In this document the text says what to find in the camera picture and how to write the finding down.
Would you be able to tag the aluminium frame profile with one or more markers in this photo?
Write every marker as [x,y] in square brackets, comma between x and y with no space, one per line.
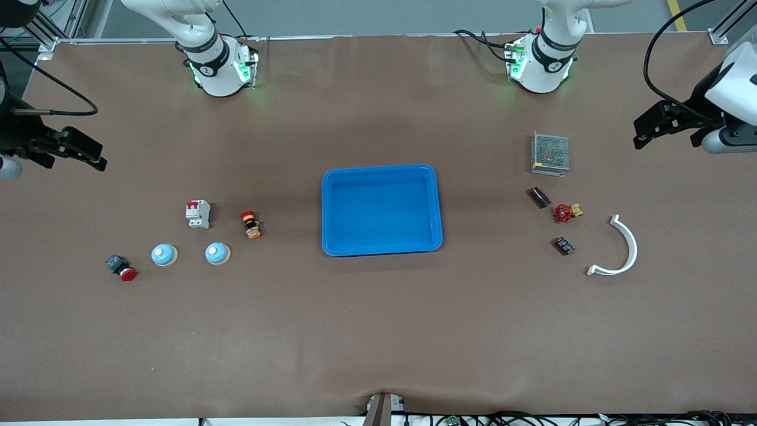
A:
[718,36]
[50,26]

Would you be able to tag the metal mesh power supply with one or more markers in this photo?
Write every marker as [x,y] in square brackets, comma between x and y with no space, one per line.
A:
[550,154]

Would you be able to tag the red yellow push button switch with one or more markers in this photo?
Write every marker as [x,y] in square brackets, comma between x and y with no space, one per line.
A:
[251,225]

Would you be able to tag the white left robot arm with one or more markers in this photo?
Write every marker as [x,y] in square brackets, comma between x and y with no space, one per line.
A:
[544,65]

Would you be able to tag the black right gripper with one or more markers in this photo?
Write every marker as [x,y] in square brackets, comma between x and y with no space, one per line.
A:
[13,131]

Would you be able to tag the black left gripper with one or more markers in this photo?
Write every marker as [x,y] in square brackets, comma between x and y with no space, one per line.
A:
[702,99]

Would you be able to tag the white curved plastic piece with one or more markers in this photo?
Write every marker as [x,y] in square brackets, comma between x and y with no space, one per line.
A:
[631,248]

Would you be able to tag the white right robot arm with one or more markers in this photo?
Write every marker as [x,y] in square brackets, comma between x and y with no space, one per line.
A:
[216,71]

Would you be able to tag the white red circuit breaker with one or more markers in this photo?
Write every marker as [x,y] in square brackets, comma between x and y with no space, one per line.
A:
[198,214]

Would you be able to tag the long dark electrolytic capacitor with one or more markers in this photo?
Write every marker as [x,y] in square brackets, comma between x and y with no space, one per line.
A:
[539,197]

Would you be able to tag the red mushroom push button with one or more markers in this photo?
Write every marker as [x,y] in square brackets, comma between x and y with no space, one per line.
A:
[121,268]

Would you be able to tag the blue plastic tray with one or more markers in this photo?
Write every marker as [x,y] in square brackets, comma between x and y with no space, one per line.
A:
[381,210]

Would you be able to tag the metal table edge bracket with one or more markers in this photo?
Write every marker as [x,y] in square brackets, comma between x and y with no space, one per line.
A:
[378,409]

